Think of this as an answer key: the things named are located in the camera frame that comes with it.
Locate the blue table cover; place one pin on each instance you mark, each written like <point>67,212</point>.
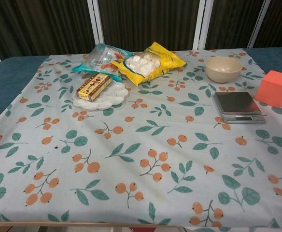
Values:
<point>5,79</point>

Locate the dark slatted partition screen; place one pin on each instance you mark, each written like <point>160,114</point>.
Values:
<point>59,24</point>

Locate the digital kitchen scale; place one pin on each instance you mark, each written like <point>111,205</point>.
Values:
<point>237,102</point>

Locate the red yellow small box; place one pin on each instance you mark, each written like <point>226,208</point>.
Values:
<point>94,87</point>

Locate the yellow marshmallow bag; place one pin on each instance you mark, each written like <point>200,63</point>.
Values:
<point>165,58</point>

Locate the floral print tablecloth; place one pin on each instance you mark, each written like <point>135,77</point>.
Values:
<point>141,145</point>

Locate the orange-red blurry plastic object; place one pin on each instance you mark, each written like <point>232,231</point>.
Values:
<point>273,89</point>

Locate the white flower-shaped plate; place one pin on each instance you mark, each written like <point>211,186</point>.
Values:
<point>114,95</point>

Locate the teal clear snack bag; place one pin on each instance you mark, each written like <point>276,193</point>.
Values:
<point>100,56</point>

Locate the beige bowl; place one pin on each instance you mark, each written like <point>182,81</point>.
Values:
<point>223,70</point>

